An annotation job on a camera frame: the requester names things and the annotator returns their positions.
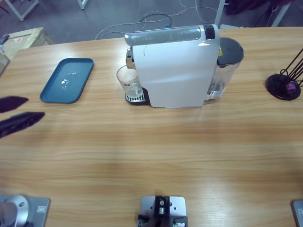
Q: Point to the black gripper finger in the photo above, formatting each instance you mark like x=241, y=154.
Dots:
x=19, y=123
x=11, y=103

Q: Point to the clear drinking glass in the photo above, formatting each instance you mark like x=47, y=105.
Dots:
x=127, y=80

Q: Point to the silver coffee machine lever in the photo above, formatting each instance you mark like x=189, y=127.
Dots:
x=163, y=35

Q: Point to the white capsule coffee machine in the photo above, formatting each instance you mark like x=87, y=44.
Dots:
x=175, y=71

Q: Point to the purple coffee capsule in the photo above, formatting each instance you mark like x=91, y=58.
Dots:
x=291, y=87

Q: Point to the teal plastic tray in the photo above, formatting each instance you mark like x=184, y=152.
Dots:
x=66, y=82

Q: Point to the small black tool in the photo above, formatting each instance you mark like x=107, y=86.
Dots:
x=4, y=38

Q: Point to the light wooden crate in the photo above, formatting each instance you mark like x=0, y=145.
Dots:
x=26, y=37

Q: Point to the silver drip tray grate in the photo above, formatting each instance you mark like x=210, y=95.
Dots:
x=136, y=97

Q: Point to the white metal table leg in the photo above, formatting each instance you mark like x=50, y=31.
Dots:
x=82, y=4
x=219, y=14

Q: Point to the clear water tank black lid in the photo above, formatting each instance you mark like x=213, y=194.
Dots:
x=227, y=61

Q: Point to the black capsule holder with rods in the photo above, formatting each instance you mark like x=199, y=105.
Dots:
x=279, y=87

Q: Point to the arm grey base plate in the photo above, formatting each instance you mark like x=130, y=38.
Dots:
x=38, y=210
x=298, y=212

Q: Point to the white metal table frame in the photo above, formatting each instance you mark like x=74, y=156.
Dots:
x=21, y=11
x=281, y=16

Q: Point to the grey mount with dark post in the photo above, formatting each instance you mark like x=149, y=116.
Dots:
x=163, y=208

